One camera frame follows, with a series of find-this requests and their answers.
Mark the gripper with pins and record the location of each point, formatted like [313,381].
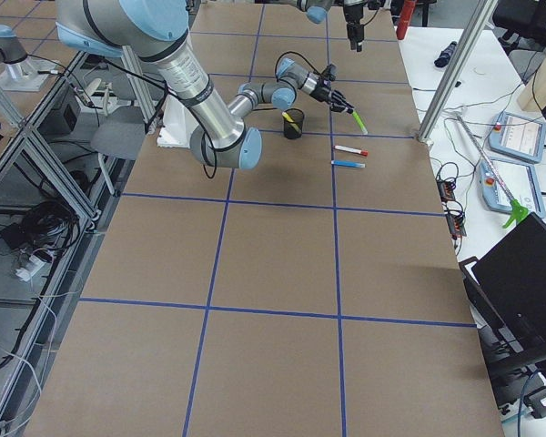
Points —
[352,15]
[321,92]

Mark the green marker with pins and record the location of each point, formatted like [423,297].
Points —
[360,122]

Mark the red capped white marker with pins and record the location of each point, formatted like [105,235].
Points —
[351,150]

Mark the blue marker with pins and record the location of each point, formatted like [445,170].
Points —
[347,164]

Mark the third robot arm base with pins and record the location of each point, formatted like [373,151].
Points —
[22,72]

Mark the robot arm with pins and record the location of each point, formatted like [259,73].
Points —
[316,10]
[157,31]

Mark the black mesh pen cup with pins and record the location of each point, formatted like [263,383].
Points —
[294,131]

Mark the yellow marker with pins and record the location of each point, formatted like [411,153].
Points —
[288,118]

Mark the red cylinder bottle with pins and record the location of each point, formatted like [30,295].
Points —
[405,16]

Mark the folded dark umbrella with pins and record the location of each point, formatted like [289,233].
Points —
[445,55]

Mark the left usb hub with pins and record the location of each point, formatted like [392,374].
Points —
[446,186]

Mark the usb hub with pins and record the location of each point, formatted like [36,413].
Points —
[455,216]
[446,186]

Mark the right usb hub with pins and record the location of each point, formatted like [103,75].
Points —
[455,216]

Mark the far teach pendant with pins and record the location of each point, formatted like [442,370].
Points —
[518,137]

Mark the teach pendant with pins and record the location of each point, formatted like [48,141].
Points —
[520,178]
[518,137]

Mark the near teach pendant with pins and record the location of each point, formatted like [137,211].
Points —
[520,178]

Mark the grey office chair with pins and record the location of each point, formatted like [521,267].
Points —
[120,136]

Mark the black power brick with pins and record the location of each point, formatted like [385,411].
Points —
[13,235]

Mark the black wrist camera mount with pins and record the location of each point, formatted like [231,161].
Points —
[329,73]

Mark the aluminium frame post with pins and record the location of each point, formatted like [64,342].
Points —
[466,43]

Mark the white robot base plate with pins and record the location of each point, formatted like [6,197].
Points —
[178,125]

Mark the green handled reach grabber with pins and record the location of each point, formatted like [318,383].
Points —
[518,212]

